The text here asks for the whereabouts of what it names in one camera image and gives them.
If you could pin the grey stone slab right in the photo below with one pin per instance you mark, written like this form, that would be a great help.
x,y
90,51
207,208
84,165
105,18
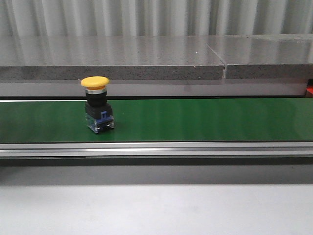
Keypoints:
x,y
288,56

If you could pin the grey stone slab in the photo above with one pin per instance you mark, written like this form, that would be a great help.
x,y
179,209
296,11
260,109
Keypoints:
x,y
288,56
117,58

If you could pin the green conveyor belt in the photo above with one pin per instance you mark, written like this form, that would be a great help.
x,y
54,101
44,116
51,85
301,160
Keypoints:
x,y
226,119

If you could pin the grey stone slab left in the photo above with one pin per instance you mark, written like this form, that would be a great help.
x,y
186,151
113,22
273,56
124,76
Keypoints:
x,y
117,58

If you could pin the white panel under slab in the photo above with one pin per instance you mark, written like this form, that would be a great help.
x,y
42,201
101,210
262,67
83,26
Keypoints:
x,y
223,87

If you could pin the red object at edge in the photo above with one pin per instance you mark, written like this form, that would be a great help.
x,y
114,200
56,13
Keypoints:
x,y
309,92

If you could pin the grey pleated curtain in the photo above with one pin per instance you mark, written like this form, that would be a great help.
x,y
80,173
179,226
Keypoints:
x,y
154,17

